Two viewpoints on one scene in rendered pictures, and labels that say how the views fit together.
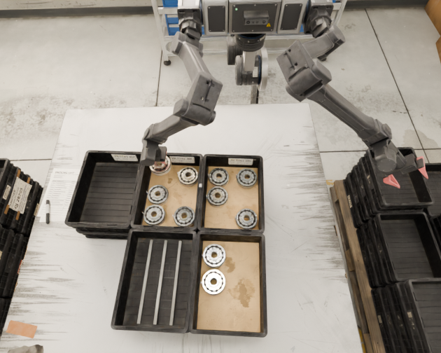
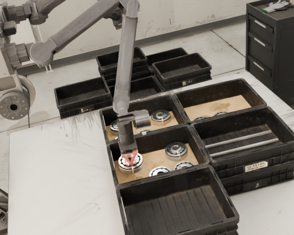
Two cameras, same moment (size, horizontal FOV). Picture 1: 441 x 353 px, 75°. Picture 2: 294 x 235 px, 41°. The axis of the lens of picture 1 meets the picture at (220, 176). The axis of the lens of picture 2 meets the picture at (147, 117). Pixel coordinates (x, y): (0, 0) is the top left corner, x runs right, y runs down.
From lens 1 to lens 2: 1.76 m
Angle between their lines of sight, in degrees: 65
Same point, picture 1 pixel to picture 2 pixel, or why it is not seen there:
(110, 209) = (195, 214)
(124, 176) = (146, 220)
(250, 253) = (189, 111)
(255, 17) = (13, 24)
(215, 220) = not seen: hidden behind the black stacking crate
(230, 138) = (61, 174)
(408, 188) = (88, 94)
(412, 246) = (132, 97)
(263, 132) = (50, 153)
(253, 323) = (237, 98)
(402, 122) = not seen: outside the picture
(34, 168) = not seen: outside the picture
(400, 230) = not seen: hidden behind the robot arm
